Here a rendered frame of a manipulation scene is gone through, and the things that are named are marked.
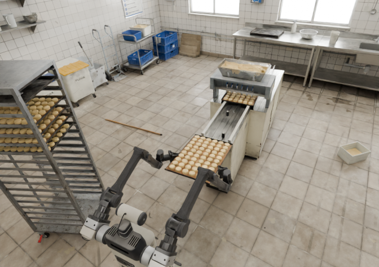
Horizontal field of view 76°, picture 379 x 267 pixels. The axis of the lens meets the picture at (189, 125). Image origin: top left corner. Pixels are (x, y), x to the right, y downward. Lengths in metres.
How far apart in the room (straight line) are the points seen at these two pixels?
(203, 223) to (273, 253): 0.75
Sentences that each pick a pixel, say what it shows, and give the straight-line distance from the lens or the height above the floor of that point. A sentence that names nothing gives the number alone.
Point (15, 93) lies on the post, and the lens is 1.90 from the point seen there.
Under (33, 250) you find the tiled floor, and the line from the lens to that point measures 3.29.
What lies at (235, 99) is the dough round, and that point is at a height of 0.92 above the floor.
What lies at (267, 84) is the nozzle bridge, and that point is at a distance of 2.92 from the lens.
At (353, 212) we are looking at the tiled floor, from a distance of 3.40.
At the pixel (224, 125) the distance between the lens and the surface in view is 2.75.
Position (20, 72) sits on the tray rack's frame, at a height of 1.82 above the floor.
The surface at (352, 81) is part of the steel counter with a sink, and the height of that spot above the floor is 0.23.
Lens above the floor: 2.48
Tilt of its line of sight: 36 degrees down
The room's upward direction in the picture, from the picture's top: 4 degrees counter-clockwise
